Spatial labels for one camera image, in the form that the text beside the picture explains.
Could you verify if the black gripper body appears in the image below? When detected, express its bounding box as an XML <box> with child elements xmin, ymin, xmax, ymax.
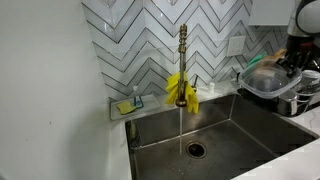
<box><xmin>285</xmin><ymin>35</ymin><xmax>317</xmax><ymax>63</ymax></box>

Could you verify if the clear plastic lunchbox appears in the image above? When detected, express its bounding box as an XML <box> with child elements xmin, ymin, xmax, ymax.
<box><xmin>237</xmin><ymin>61</ymin><xmax>303</xmax><ymax>100</ymax></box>

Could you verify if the dark faucet lever handle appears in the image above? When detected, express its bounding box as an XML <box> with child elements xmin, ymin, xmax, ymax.
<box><xmin>191</xmin><ymin>74</ymin><xmax>200</xmax><ymax>93</ymax></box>

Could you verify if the stainless steel sink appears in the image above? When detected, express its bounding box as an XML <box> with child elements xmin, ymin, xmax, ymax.
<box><xmin>124</xmin><ymin>93</ymin><xmax>320</xmax><ymax>180</ymax></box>

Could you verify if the round sink drain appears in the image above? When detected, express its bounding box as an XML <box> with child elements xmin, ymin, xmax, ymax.
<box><xmin>185</xmin><ymin>141</ymin><xmax>208</xmax><ymax>160</ymax></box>

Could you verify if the clear glass bowl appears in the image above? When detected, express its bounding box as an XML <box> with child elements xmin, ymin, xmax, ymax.
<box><xmin>299</xmin><ymin>68</ymin><xmax>320</xmax><ymax>88</ymax></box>

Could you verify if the round wooden plate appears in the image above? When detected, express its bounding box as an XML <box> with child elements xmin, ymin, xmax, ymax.
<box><xmin>256</xmin><ymin>55</ymin><xmax>283</xmax><ymax>68</ymax></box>
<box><xmin>269</xmin><ymin>48</ymin><xmax>288</xmax><ymax>63</ymax></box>

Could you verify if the steel utensil cup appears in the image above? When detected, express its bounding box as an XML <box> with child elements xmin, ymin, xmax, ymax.
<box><xmin>276</xmin><ymin>90</ymin><xmax>300</xmax><ymax>117</ymax></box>

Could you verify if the green plastic plate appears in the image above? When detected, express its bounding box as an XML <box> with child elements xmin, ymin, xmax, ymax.
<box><xmin>245</xmin><ymin>51</ymin><xmax>268</xmax><ymax>69</ymax></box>

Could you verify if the black dish rack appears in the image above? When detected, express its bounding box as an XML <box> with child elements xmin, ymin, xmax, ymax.
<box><xmin>236</xmin><ymin>75</ymin><xmax>320</xmax><ymax>118</ymax></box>

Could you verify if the small white soap pump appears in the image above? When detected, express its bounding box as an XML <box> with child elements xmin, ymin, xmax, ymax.
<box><xmin>207</xmin><ymin>81</ymin><xmax>216</xmax><ymax>95</ymax></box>

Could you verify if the yellow rubber glove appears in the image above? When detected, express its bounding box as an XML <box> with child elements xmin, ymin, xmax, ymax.
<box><xmin>164</xmin><ymin>70</ymin><xmax>200</xmax><ymax>115</ymax></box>

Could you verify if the brass spring faucet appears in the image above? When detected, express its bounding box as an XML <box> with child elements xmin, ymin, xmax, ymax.
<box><xmin>175</xmin><ymin>23</ymin><xmax>190</xmax><ymax>109</ymax></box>

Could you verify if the clear sponge tray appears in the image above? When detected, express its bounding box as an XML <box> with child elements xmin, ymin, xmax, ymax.
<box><xmin>109</xmin><ymin>93</ymin><xmax>162</xmax><ymax>122</ymax></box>

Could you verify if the clear dish wand bottle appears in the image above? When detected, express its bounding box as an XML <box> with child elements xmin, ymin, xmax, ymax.
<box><xmin>131</xmin><ymin>85</ymin><xmax>145</xmax><ymax>110</ymax></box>

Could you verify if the yellow sponge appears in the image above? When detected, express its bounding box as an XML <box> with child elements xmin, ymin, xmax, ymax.
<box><xmin>115</xmin><ymin>100</ymin><xmax>137</xmax><ymax>116</ymax></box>

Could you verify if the white wall cabinet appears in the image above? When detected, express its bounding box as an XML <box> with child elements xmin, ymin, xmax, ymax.
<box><xmin>247</xmin><ymin>0</ymin><xmax>298</xmax><ymax>27</ymax></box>

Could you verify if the white wall outlet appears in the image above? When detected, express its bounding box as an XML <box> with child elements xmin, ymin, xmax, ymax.
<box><xmin>226</xmin><ymin>34</ymin><xmax>247</xmax><ymax>58</ymax></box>

